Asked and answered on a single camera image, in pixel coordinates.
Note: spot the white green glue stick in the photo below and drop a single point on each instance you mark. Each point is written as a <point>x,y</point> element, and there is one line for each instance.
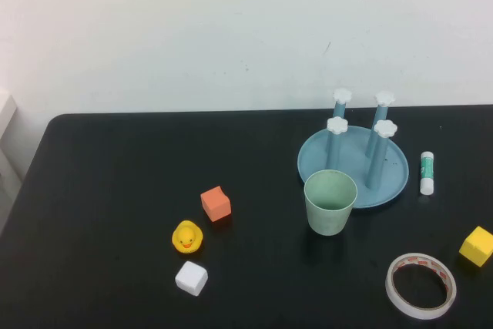
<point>427,175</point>

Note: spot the white tape roll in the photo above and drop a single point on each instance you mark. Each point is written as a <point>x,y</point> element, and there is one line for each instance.
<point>389,286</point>

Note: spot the white foam cube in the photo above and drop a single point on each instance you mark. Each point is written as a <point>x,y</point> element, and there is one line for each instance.
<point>190,279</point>

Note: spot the orange foam cube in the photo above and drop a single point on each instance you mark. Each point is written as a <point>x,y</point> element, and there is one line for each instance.
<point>215,203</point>

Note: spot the light green plastic cup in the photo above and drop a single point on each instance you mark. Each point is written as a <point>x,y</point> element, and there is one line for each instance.
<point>327,221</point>

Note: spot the blue cup stand with posts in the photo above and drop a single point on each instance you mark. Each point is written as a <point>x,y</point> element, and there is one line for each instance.
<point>389,175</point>

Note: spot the yellow foam cube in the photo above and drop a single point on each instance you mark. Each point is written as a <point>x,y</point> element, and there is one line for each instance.
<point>475,248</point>

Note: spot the yellow rubber duck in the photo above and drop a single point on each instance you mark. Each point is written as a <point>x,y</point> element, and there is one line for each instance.
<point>186,238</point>

